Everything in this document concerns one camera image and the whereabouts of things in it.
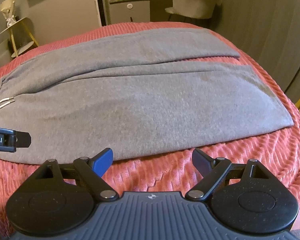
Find grey sweatpants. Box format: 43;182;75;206
0;28;293;164

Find pink ribbed bedspread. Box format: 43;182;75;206
0;22;300;238

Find grey ottoman stool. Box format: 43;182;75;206
0;39;12;67

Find gold leg side table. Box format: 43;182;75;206
0;17;39;59

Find wrapped flower bouquet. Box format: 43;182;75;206
0;0;16;27

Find grey curtain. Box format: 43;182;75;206
212;0;300;102

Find grey bedside cabinet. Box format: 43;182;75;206
109;0;151;24

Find grey upholstered chair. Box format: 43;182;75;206
165;0;219;20

